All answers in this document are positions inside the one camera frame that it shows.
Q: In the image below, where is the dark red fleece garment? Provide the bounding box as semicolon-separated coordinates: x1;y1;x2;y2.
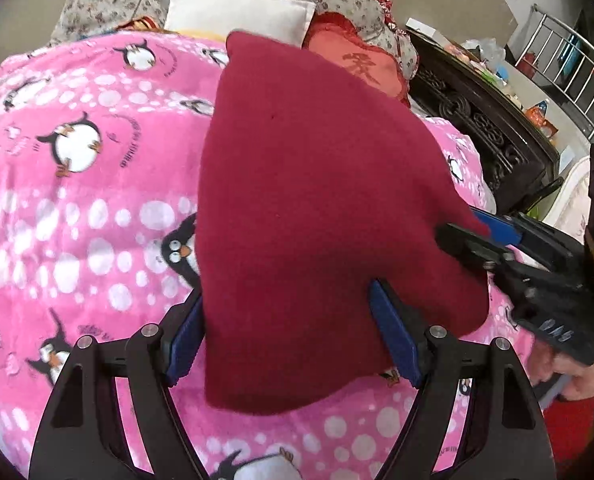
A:
196;32;489;415

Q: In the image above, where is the right hand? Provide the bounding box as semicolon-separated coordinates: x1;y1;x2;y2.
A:
526;340;594;401

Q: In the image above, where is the white ornate chair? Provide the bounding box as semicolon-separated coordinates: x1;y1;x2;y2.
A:
543;156;591;243

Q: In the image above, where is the dark carved wooden cabinet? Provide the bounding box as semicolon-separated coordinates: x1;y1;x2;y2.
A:
408;30;564;214

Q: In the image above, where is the red embroidered cushion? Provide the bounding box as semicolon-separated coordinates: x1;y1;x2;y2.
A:
302;12;411;107

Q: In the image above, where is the pink penguin blanket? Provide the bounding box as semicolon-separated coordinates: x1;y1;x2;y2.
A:
0;32;490;470

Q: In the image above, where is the white square pillow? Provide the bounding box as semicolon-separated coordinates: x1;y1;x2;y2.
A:
164;0;316;47

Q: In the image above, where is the yellow red striped cloth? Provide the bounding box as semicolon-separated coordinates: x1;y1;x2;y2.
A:
114;15;226;44

